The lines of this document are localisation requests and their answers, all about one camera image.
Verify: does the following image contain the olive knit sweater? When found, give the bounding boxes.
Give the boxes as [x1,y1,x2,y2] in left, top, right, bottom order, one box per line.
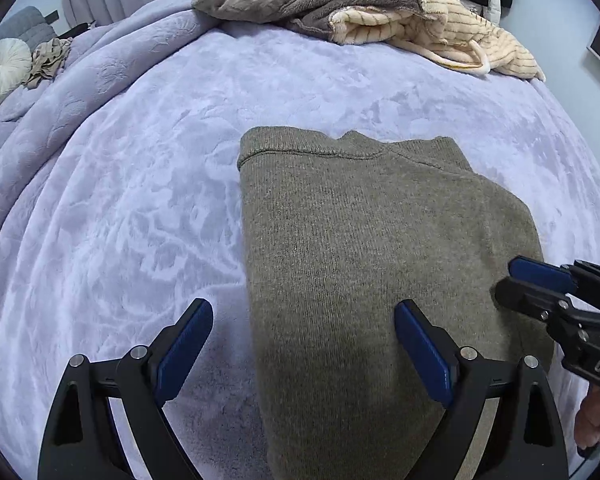
[237,127,554,479]

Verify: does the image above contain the person's right hand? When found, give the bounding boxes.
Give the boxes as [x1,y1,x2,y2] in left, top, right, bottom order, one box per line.
[573,385,600,450]

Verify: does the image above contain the lavender plush bed blanket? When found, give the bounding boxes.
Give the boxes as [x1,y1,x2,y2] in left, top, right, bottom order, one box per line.
[0,0,600,479]

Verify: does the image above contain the cream striped fleece garment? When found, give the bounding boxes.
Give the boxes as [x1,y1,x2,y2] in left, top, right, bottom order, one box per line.
[327,0,545,81]

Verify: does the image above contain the brown fleece garment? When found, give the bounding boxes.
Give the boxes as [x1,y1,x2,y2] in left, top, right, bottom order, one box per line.
[193,0,422,44]

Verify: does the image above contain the round white pleated cushion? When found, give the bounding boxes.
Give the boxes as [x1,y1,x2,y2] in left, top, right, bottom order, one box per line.
[0,38,32,105]

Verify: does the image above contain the small beige crumpled cloth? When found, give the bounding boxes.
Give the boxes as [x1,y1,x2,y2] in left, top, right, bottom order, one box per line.
[24,38,72,89]

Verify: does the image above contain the grey quilted headboard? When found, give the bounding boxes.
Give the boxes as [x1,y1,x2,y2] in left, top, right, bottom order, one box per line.
[0,6,57,51]

